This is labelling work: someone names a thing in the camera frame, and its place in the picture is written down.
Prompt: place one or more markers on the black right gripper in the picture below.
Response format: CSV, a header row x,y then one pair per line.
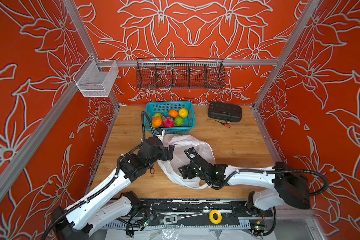
x,y
187,168

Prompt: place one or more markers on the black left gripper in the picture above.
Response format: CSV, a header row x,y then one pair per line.
x,y
167,154

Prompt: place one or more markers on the white plastic bag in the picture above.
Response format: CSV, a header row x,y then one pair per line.
x,y
181,143

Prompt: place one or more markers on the orange fruit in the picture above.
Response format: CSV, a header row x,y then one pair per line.
x,y
157,122
173,114

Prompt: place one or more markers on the pink dragon fruit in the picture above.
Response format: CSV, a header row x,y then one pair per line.
x,y
168,122

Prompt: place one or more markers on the yellow lemon fruit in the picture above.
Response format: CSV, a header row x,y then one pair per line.
x,y
183,113

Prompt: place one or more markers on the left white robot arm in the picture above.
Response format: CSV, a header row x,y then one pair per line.
x,y
83,218

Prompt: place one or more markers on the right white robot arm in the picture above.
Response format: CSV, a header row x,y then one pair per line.
x,y
282,184

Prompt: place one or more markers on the teal plastic basket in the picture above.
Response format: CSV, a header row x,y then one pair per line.
x,y
164,109

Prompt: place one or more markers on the yellow tape roll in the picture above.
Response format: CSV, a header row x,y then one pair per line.
x,y
215,217

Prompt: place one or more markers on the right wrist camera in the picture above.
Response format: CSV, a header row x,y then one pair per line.
x,y
192,153

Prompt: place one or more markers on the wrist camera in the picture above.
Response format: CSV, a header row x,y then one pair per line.
x,y
159,133
192,153

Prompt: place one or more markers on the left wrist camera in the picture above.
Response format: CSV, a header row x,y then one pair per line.
x,y
159,133

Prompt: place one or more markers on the red handled screwdriver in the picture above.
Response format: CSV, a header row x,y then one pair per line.
x,y
226,124

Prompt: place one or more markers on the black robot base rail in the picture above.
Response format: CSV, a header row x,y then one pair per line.
x,y
195,214

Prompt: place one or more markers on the black wire wall basket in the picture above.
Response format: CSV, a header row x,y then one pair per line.
x,y
178,73

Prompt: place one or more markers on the clear plastic wall bin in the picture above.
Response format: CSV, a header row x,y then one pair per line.
x,y
96,78

